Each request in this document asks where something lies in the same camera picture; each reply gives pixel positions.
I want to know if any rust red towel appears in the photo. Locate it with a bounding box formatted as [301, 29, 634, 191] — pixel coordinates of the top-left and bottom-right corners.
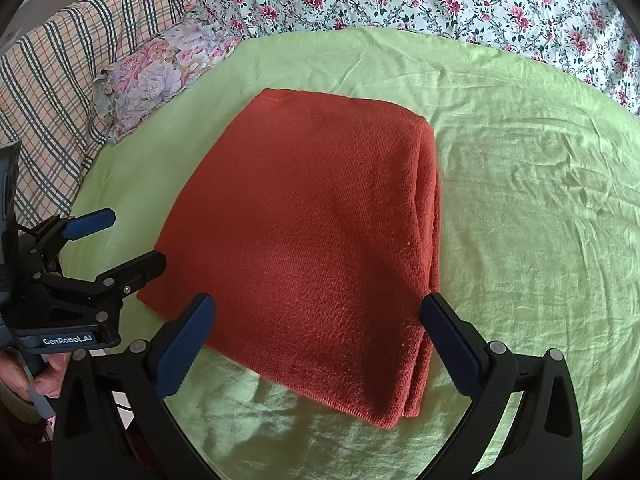
[137, 88, 443, 431]

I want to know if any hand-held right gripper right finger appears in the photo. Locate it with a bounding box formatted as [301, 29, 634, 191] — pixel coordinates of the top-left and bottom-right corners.
[419, 292, 585, 480]

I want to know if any person's left hand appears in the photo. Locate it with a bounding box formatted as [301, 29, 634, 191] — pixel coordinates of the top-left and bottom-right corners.
[0, 349, 71, 403]

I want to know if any white floral quilt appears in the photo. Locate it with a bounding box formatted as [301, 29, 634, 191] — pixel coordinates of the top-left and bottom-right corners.
[192, 0, 640, 111]

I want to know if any pink floral ruffled pillow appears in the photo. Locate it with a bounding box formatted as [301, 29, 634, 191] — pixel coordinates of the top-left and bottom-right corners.
[90, 15, 242, 146]

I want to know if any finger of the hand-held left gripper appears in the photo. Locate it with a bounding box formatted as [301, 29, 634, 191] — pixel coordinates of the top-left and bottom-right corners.
[20, 208, 117, 261]
[37, 251, 167, 323]

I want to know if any light green bed sheet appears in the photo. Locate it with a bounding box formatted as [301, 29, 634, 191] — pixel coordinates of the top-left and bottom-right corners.
[70, 25, 640, 480]

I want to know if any plaid pillow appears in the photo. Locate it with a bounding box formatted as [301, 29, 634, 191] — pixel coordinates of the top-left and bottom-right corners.
[0, 0, 206, 226]

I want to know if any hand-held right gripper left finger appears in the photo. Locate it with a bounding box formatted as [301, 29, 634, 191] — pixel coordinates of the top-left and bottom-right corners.
[50, 294, 217, 480]

